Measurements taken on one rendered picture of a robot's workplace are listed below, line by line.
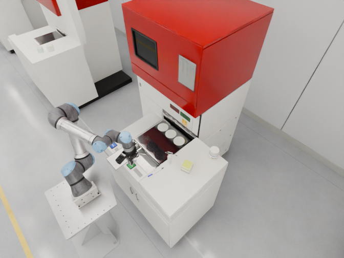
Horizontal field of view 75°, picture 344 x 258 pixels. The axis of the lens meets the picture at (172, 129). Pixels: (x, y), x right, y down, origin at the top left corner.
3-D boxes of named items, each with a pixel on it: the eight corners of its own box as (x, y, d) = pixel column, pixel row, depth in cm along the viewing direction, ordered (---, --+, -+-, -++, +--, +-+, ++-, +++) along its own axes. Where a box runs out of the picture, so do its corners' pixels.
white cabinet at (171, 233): (156, 154, 295) (152, 111, 232) (212, 208, 249) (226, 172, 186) (115, 185, 267) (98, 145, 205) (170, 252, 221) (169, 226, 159)
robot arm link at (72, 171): (65, 186, 164) (55, 170, 160) (78, 175, 175) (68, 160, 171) (75, 183, 158) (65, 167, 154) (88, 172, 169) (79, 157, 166)
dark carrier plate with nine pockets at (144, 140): (163, 120, 213) (163, 120, 213) (189, 141, 197) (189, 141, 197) (134, 140, 198) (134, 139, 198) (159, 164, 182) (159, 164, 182)
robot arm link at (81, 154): (73, 174, 174) (49, 107, 153) (86, 163, 186) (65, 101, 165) (85, 175, 169) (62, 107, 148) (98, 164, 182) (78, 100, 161)
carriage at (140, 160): (130, 146, 199) (130, 144, 197) (157, 173, 182) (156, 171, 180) (123, 151, 196) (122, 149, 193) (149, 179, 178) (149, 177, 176)
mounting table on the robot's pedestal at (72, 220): (72, 244, 163) (66, 240, 153) (50, 199, 185) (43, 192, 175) (126, 206, 181) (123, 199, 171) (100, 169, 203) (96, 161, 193)
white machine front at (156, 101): (142, 100, 242) (138, 68, 212) (197, 145, 204) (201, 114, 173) (140, 101, 241) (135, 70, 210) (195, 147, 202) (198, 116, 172)
